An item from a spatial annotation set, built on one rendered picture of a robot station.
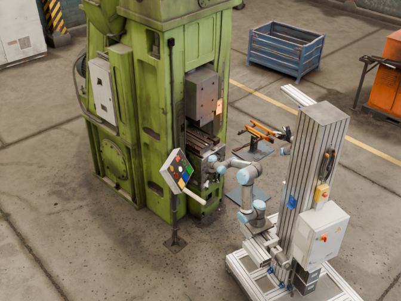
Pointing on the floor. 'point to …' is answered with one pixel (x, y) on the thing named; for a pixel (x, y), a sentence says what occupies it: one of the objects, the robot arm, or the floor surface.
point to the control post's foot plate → (175, 244)
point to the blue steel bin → (285, 48)
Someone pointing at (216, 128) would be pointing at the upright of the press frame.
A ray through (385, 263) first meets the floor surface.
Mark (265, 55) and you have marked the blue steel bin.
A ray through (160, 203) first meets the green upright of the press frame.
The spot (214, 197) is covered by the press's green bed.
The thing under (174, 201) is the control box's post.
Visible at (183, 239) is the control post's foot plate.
